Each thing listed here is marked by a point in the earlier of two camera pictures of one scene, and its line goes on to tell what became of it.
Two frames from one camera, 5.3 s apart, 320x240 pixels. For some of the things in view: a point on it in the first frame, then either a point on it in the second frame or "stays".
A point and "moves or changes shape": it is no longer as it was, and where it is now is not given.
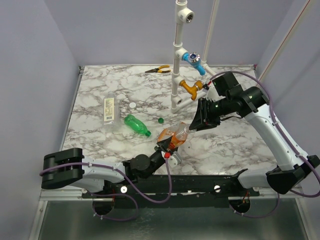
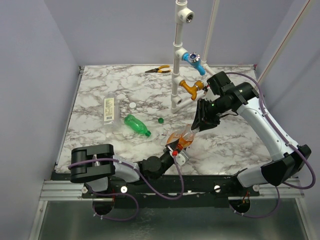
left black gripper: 163,145 → 166,150
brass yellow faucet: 192,90 stays
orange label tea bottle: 179,133 moves or changes shape
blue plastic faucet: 193,58 stays
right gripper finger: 203,118 stays
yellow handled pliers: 159,70 stays
